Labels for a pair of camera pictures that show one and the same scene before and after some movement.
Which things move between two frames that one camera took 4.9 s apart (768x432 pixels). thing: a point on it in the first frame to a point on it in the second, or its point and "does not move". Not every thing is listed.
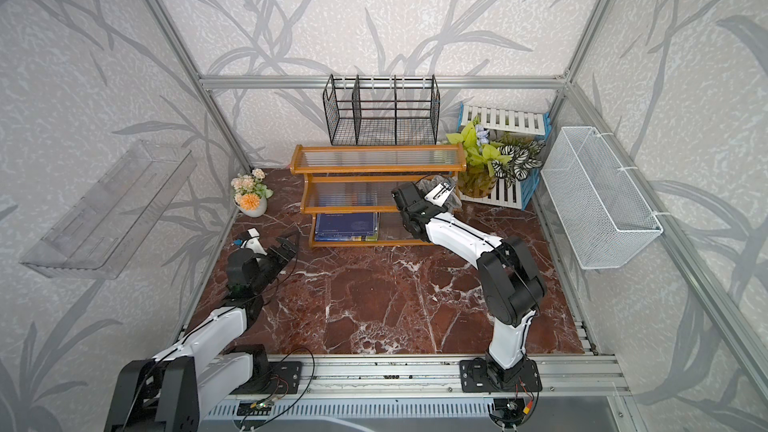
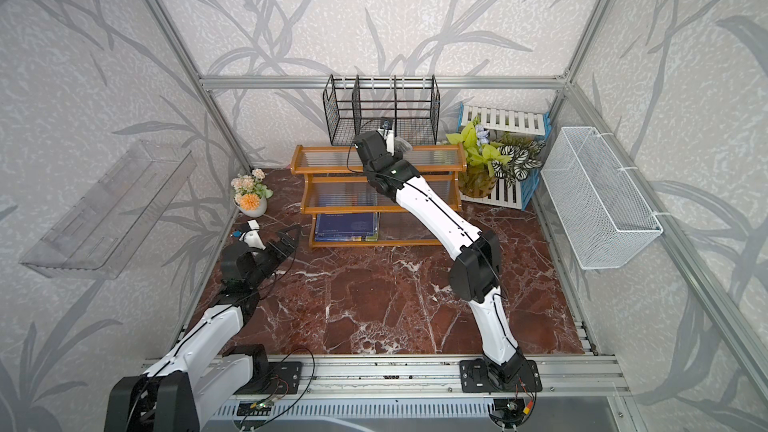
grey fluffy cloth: (431, 183) to (401, 145)
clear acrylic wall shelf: (100, 236) does not move
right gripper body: (421, 196) to (397, 157)
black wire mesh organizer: (382, 111) does not move
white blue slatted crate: (507, 123) does not move
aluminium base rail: (556, 376) does not move
